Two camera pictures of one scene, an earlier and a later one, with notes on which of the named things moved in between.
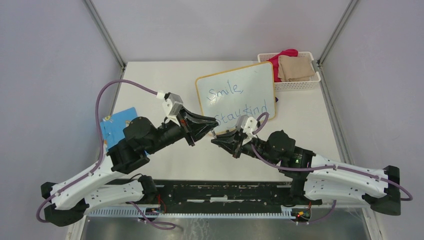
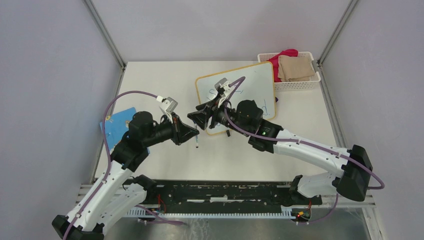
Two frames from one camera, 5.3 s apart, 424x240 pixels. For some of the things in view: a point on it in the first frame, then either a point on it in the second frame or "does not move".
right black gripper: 232,142 to 211,109
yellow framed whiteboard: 226,97 does not move
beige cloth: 295,68 does not move
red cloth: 287,52 does not move
